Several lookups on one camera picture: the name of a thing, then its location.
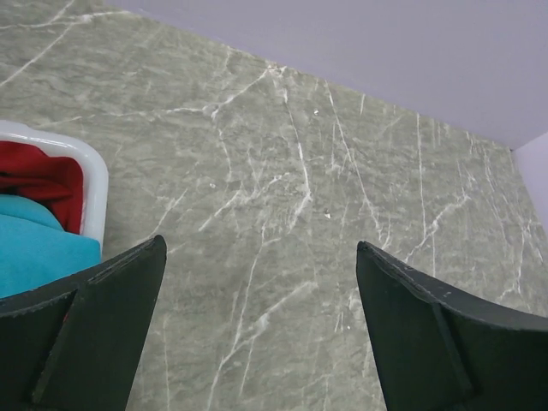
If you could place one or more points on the teal t shirt in basket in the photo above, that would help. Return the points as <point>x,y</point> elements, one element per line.
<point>36,250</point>

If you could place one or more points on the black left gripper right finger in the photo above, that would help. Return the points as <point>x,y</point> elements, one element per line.
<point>437,347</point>

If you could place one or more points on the red t shirt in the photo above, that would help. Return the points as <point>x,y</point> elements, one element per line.
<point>57,183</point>

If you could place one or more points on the white plastic laundry basket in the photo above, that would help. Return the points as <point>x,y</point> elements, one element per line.
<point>95,172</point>

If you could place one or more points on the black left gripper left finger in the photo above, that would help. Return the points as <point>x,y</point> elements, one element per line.
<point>75,344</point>

